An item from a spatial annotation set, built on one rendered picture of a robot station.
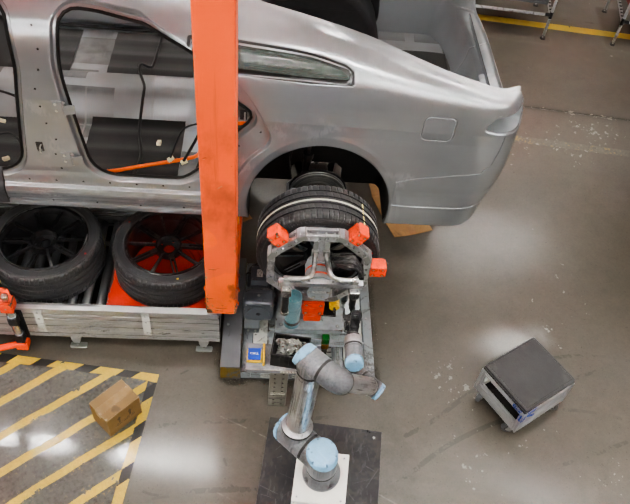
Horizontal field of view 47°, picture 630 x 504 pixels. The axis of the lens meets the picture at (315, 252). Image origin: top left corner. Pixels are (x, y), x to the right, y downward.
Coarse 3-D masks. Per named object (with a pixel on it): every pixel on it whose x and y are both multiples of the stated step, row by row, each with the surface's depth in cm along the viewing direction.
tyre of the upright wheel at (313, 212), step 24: (288, 192) 377; (312, 192) 372; (336, 192) 375; (264, 216) 382; (288, 216) 366; (312, 216) 362; (336, 216) 363; (360, 216) 372; (264, 240) 375; (264, 264) 389
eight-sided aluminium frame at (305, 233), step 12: (300, 228) 363; (312, 228) 363; (324, 228) 364; (336, 228) 365; (300, 240) 362; (312, 240) 363; (324, 240) 363; (336, 240) 363; (348, 240) 363; (276, 252) 370; (360, 252) 370; (276, 276) 391; (300, 288) 401; (336, 288) 400; (312, 300) 401; (324, 300) 401; (336, 300) 401
